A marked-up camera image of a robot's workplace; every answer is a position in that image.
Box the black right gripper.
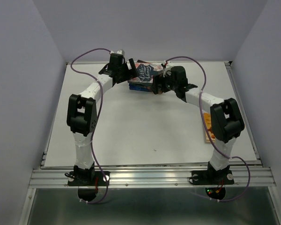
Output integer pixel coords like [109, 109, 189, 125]
[148, 71, 177, 95]

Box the brown orange Leonard Tulane book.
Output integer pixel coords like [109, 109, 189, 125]
[128, 80, 153, 86]

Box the floral white Little Women book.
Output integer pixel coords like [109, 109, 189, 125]
[132, 60, 163, 84]

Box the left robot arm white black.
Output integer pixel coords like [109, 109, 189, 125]
[67, 50, 137, 185]

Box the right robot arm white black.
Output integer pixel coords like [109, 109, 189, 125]
[152, 66, 244, 183]

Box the Jane Eyre blue book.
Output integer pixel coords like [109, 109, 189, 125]
[129, 84, 151, 92]

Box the yellow orange book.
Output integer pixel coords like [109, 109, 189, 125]
[203, 112, 215, 143]

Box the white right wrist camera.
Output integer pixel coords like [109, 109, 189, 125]
[161, 61, 173, 77]

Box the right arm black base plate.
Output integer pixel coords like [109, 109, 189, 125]
[188, 170, 235, 186]

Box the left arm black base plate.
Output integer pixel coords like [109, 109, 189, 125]
[65, 171, 109, 187]

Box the aluminium front rail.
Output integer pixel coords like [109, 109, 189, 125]
[29, 166, 276, 188]

